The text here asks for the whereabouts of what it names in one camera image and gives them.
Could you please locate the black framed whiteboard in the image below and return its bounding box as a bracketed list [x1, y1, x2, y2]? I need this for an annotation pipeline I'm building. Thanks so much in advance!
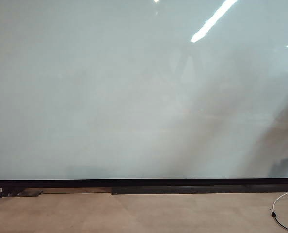
[0, 0, 288, 233]

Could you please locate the black whiteboard tray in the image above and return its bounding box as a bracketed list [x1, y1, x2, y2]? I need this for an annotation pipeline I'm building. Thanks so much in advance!
[111, 185, 288, 196]

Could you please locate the black stand foot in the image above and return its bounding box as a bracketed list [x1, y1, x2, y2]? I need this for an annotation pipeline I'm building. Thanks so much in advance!
[0, 187, 44, 200]

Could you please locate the white cable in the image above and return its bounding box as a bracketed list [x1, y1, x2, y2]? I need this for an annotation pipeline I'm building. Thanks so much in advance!
[271, 190, 288, 211]

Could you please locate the black cable with connector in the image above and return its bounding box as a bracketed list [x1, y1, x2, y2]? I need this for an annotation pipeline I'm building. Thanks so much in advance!
[271, 211, 288, 231]

